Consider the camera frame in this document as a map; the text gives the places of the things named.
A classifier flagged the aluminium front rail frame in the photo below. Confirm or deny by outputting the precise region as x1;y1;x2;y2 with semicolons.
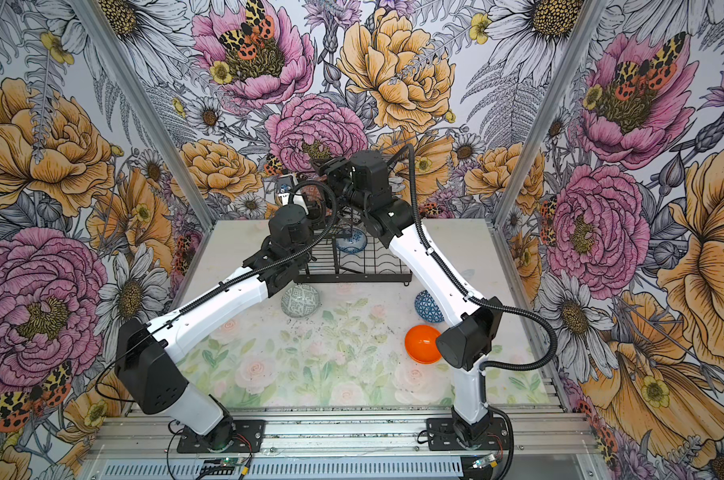
79;404;610;479

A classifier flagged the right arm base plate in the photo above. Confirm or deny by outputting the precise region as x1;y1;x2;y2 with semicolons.
419;415;512;451

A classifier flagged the dark blue patterned bowl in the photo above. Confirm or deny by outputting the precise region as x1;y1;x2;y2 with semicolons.
414;290;445;324

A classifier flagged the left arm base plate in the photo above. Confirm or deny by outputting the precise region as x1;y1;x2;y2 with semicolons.
176;420;266;454

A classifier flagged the green patterned bowl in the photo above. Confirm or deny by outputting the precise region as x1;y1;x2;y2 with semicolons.
281;284;321;318

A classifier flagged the green circuit board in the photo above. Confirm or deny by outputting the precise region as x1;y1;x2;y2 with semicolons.
202;458;248;474

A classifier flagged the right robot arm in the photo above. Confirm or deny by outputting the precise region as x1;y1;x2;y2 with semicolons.
314;150;502;448

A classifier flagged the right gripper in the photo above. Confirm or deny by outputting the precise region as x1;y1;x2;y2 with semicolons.
310;155;371;213

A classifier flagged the black wire dish rack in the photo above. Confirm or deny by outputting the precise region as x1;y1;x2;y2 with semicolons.
275;185;413;286

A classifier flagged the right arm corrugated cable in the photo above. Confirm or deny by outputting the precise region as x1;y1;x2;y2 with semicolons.
388;143;559;372

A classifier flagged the blue floral bowl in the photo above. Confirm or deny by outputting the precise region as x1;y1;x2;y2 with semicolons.
336;228;368;255

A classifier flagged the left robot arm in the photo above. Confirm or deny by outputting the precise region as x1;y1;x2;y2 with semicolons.
114;204;314;452

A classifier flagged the plain orange bowl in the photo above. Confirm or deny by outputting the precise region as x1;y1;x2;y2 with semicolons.
404;325;442;365

